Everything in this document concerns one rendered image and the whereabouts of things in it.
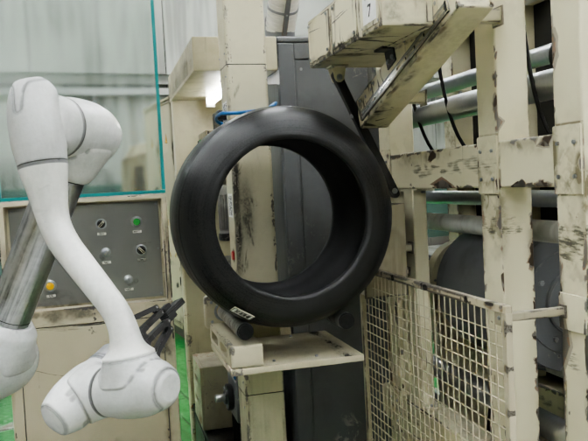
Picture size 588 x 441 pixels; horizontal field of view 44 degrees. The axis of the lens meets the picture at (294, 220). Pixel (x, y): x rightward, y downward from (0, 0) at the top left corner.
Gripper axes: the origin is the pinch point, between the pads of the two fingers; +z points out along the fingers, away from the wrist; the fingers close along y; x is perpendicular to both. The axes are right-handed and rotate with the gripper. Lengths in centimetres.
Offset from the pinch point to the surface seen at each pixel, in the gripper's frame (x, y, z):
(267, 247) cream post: -12, 10, 58
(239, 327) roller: -0.3, 16.2, 15.7
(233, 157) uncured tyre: 16.8, -21.8, 30.2
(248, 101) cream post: 1, -31, 72
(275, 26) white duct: -14, -50, 137
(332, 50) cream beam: 35, -31, 72
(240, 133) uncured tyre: 19.7, -26.0, 34.4
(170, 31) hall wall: -564, -183, 822
